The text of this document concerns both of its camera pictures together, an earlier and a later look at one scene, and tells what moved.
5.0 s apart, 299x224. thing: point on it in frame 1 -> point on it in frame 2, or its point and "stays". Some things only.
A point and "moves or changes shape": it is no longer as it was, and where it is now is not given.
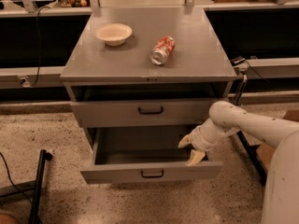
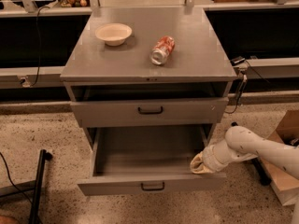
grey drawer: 135,154 moves or changes shape
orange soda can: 163,47 stays
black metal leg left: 39,185 stays
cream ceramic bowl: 113,34 stays
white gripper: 198,140 -> 211,161
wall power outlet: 24,80 stays
